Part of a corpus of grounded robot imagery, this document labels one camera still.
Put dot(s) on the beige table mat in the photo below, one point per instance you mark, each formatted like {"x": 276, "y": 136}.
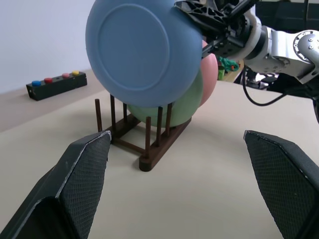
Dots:
{"x": 187, "y": 199}

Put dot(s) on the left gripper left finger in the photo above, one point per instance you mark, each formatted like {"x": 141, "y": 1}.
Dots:
{"x": 74, "y": 174}

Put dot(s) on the blue plate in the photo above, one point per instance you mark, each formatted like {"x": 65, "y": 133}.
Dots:
{"x": 134, "y": 44}

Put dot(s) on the pink plate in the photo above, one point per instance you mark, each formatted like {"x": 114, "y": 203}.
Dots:
{"x": 210, "y": 72}

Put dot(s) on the yellow push button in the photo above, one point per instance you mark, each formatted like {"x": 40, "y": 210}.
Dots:
{"x": 75, "y": 73}

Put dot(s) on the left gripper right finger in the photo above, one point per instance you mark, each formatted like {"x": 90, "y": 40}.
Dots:
{"x": 286, "y": 179}

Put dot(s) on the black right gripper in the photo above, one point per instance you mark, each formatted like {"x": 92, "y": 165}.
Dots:
{"x": 234, "y": 37}

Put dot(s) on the green toy clutter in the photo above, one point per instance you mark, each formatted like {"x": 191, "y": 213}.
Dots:
{"x": 228, "y": 63}

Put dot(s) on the black background box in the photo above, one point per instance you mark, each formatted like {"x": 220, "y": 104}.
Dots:
{"x": 286, "y": 12}

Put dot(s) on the red push button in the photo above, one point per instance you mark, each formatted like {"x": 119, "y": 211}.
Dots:
{"x": 48, "y": 80}

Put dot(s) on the green plate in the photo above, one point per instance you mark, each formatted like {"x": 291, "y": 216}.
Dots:
{"x": 184, "y": 104}

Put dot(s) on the pink push button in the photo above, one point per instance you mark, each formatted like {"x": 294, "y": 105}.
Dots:
{"x": 65, "y": 75}

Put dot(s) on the dark wooden dish rack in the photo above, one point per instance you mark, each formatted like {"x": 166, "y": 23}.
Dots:
{"x": 154, "y": 159}

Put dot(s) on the blue push button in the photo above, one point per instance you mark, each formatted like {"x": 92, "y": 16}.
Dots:
{"x": 36, "y": 83}

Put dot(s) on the black button box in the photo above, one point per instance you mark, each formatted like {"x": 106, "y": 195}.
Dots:
{"x": 57, "y": 87}

